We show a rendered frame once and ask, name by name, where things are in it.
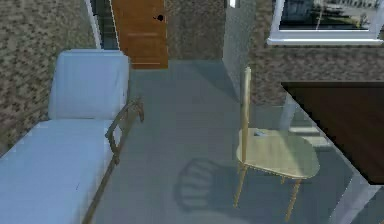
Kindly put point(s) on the orange wooden door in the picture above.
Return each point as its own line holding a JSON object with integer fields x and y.
{"x": 141, "y": 33}

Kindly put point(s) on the pale wooden chair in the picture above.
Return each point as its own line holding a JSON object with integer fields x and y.
{"x": 280, "y": 151}

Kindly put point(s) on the pale blue lounge chair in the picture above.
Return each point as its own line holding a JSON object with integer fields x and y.
{"x": 66, "y": 156}

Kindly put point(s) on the white framed window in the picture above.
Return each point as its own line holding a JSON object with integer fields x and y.
{"x": 325, "y": 21}

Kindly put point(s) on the dark brown wooden table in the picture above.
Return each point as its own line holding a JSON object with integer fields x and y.
{"x": 353, "y": 120}

